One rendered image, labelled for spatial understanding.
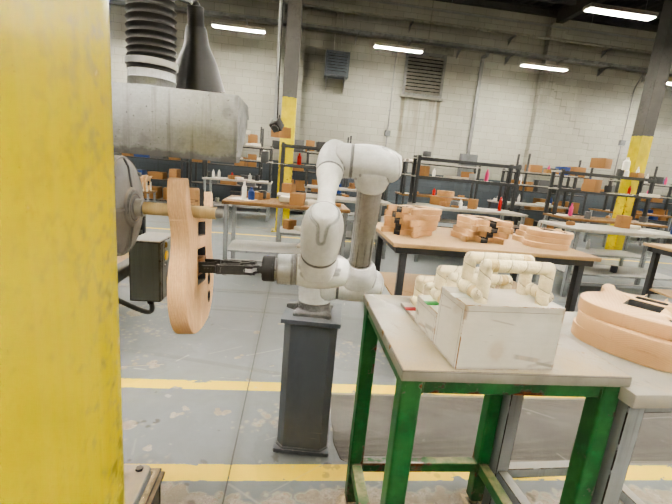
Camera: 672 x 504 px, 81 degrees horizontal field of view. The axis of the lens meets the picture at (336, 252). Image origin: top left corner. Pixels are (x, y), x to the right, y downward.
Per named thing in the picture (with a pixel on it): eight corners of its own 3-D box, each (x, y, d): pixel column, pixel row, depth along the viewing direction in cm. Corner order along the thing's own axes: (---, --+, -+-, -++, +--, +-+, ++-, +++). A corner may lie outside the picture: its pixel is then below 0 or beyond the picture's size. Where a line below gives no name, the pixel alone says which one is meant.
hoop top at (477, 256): (466, 264, 102) (468, 252, 101) (461, 261, 105) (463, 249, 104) (536, 268, 105) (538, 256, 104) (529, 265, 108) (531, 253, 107)
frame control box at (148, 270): (73, 322, 120) (69, 240, 114) (106, 299, 141) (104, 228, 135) (157, 326, 123) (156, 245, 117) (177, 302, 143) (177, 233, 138)
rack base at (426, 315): (433, 344, 112) (437, 313, 110) (413, 321, 127) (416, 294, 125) (519, 345, 116) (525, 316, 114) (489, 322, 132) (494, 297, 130)
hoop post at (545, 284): (539, 306, 98) (547, 270, 96) (531, 301, 101) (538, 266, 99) (551, 306, 99) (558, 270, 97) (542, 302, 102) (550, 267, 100)
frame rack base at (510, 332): (455, 371, 97) (466, 305, 94) (431, 343, 112) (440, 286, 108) (553, 370, 102) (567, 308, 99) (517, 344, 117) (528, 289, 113)
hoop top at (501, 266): (482, 273, 94) (485, 260, 93) (476, 269, 97) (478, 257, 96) (557, 276, 97) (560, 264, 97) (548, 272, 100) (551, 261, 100)
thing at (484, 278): (477, 303, 96) (484, 266, 94) (471, 299, 99) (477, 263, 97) (489, 304, 96) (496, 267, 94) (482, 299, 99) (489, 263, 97)
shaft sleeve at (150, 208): (145, 199, 102) (147, 211, 103) (141, 204, 99) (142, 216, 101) (217, 205, 104) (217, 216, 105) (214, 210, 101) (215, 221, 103)
